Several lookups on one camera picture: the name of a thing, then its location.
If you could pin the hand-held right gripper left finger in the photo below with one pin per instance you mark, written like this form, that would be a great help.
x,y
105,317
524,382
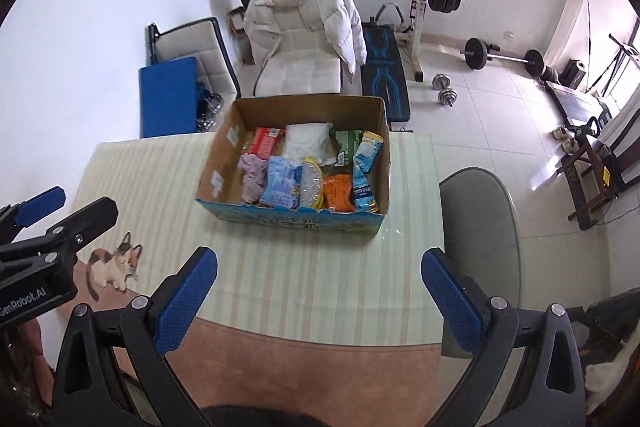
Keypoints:
x,y
187,302

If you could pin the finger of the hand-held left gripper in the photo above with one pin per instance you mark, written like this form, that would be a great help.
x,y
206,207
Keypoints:
x,y
95,214
40,204

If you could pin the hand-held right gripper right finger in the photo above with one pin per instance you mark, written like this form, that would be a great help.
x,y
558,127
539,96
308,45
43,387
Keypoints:
x,y
452,302

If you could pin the grey sock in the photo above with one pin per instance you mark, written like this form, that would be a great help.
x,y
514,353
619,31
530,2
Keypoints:
x,y
252,177

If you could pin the printed cardboard box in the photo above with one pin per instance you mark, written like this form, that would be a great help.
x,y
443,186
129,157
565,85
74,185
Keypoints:
x,y
225,157

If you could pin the blue tissue packet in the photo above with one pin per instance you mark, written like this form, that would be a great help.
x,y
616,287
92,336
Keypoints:
x,y
280,182

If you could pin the orange snack packet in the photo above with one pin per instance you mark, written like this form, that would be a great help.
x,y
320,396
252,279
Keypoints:
x,y
337,192

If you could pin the light blue snack packet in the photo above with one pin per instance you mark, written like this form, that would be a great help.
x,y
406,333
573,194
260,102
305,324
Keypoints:
x,y
365,167

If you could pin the clear bag with yellow contents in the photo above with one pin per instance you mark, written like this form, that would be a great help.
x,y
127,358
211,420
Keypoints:
x,y
311,184

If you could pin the red snack packet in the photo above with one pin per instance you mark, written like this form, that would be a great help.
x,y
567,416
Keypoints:
x,y
265,141

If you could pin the green snack packet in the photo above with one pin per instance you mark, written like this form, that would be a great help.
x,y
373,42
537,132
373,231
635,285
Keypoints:
x,y
345,147

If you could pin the white plastic bag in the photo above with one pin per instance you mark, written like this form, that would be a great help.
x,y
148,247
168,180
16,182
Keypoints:
x,y
307,142

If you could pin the grey round-backed chair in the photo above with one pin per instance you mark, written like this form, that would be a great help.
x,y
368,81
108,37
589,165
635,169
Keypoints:
x,y
475,232

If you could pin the striped tablecloth with cat print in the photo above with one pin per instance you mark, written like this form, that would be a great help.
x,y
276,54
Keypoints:
x,y
310,287

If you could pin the person's dark fleece clothing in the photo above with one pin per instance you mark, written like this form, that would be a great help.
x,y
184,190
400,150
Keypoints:
x,y
260,417

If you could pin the brown wooden chair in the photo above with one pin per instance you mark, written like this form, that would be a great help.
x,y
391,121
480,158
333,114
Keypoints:
x,y
582,187

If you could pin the white shoe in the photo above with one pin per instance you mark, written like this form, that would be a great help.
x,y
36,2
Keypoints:
x,y
567,145
560,133

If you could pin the yellow tag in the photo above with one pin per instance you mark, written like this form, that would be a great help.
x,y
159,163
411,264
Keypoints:
x,y
606,177

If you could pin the chrome dumbbell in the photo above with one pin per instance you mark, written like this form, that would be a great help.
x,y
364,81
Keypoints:
x,y
447,98
441,82

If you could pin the flat grey board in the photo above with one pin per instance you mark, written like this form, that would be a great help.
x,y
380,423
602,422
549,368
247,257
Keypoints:
x,y
572,99

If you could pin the black weight bench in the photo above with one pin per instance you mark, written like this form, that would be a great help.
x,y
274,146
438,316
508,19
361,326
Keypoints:
x,y
382,67

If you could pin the white padded chair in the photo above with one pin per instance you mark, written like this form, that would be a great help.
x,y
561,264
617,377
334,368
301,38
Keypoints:
x,y
300,74

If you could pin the short barbell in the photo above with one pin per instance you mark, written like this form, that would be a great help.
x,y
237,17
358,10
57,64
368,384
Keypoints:
x,y
475,53

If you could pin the black box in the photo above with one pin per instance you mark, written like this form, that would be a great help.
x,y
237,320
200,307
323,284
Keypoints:
x,y
575,74

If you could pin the white down jacket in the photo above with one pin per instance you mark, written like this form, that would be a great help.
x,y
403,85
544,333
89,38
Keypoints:
x,y
295,7

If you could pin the black tripod stand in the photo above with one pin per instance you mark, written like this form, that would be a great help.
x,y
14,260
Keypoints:
x,y
625,49

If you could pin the beige chair with black frame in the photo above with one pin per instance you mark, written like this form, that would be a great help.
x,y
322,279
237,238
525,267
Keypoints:
x,y
190,42

